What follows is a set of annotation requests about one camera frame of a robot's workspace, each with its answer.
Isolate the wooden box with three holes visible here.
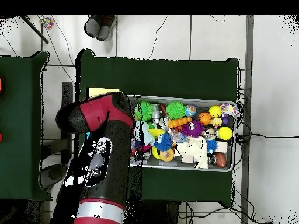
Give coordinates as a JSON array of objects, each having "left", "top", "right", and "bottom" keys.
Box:
[{"left": 84, "top": 87, "right": 121, "bottom": 150}]

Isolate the mint green foam cloth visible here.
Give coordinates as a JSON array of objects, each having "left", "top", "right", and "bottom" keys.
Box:
[{"left": 139, "top": 120, "right": 156, "bottom": 146}]

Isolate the green spiky ball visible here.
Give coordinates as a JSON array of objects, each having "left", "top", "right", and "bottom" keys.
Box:
[
  {"left": 165, "top": 101, "right": 186, "bottom": 121},
  {"left": 134, "top": 101, "right": 154, "bottom": 122}
]

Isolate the blue spiky ball with eyes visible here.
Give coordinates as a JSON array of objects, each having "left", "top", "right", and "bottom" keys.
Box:
[{"left": 154, "top": 134, "right": 174, "bottom": 152}]

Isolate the orange plastic toy block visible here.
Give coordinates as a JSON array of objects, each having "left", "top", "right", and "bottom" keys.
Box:
[{"left": 168, "top": 116, "right": 193, "bottom": 130}]

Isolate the purple furry monster toy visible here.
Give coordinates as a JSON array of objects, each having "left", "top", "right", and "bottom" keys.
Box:
[{"left": 182, "top": 120, "right": 206, "bottom": 138}]

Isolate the cream knitted cloth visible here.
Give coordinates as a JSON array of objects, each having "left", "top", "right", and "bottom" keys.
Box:
[{"left": 175, "top": 136, "right": 210, "bottom": 170}]

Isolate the dark green table cloth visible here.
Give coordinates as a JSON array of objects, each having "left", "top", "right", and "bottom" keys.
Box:
[
  {"left": 74, "top": 48, "right": 241, "bottom": 206},
  {"left": 0, "top": 51, "right": 50, "bottom": 201}
]

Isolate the orange toy basketball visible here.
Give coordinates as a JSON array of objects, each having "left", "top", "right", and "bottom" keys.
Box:
[{"left": 198, "top": 111, "right": 213, "bottom": 126}]

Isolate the yellow ball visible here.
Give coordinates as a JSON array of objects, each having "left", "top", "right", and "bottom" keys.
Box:
[
  {"left": 208, "top": 105, "right": 222, "bottom": 118},
  {"left": 217, "top": 125, "right": 234, "bottom": 141}
]

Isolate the person's foot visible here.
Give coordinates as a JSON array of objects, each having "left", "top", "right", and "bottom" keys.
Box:
[
  {"left": 84, "top": 15, "right": 103, "bottom": 38},
  {"left": 96, "top": 15, "right": 116, "bottom": 41}
]

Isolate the grey round stand base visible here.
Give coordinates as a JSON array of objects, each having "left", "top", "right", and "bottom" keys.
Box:
[{"left": 39, "top": 163, "right": 71, "bottom": 190}]

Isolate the small colourful floor toy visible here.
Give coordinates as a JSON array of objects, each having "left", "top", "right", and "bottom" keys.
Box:
[{"left": 38, "top": 16, "right": 54, "bottom": 30}]

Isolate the thin black rod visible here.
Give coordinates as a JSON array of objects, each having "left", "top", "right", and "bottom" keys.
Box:
[{"left": 18, "top": 15, "right": 50, "bottom": 44}]

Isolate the wire mesh bin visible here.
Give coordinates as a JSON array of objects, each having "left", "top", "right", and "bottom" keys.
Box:
[{"left": 127, "top": 95, "right": 238, "bottom": 173}]

